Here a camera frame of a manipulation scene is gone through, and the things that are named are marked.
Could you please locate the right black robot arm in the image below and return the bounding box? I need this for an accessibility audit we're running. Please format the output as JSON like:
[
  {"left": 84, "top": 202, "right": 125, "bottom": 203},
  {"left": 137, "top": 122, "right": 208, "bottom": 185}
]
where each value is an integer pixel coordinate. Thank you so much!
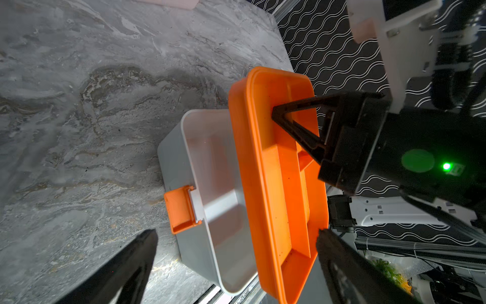
[{"left": 272, "top": 1, "right": 485, "bottom": 243}]

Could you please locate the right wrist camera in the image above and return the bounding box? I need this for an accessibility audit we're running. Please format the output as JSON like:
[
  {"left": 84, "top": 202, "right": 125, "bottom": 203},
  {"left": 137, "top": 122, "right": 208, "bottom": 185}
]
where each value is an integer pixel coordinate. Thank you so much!
[{"left": 346, "top": 1, "right": 443, "bottom": 114}]

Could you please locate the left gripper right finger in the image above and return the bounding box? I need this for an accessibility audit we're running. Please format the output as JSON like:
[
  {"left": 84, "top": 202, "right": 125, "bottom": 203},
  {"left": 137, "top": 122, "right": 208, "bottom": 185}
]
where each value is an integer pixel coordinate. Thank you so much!
[{"left": 316, "top": 229, "right": 418, "bottom": 303}]

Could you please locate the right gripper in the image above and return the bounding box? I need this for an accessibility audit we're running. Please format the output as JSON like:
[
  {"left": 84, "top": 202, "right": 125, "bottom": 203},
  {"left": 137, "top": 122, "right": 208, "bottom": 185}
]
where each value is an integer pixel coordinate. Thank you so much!
[{"left": 271, "top": 90, "right": 392, "bottom": 196}]

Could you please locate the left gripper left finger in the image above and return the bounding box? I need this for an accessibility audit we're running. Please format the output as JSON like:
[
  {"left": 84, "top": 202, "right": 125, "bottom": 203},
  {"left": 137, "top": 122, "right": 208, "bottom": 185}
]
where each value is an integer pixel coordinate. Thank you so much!
[{"left": 57, "top": 229, "right": 158, "bottom": 303}]

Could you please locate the light blue first aid box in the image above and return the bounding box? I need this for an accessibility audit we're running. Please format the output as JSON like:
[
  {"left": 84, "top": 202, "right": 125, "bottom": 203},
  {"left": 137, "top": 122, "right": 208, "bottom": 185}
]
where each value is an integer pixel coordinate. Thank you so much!
[{"left": 158, "top": 110, "right": 258, "bottom": 295}]

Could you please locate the orange tray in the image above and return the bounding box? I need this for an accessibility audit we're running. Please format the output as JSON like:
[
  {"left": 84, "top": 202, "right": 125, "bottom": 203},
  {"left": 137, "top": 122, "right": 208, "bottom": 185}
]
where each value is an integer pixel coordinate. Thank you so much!
[{"left": 229, "top": 67, "right": 329, "bottom": 303}]

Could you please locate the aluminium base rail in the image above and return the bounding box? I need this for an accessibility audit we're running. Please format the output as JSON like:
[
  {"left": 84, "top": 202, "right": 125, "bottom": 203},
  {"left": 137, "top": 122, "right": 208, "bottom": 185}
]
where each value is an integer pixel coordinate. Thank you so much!
[{"left": 197, "top": 193, "right": 486, "bottom": 304}]

